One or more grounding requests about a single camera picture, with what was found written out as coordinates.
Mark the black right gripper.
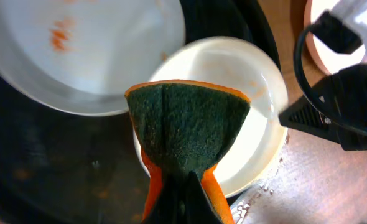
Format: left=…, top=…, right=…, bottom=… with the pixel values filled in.
left=279, top=64, right=367, bottom=151

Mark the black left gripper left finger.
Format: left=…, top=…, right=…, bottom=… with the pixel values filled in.
left=142, top=175, right=181, bottom=224

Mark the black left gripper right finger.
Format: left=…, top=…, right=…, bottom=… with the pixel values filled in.
left=183, top=172, right=223, bottom=224

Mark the orange green scrub sponge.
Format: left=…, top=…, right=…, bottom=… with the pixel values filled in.
left=125, top=80, right=250, bottom=223

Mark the round black serving tray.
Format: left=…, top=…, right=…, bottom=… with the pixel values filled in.
left=0, top=1, right=280, bottom=223

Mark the white plate with small stains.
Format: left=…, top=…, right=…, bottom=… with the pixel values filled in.
left=0, top=0, right=185, bottom=116

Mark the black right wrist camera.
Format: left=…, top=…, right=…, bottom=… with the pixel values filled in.
left=320, top=0, right=367, bottom=56

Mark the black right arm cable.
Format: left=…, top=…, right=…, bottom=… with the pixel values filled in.
left=293, top=11, right=367, bottom=139

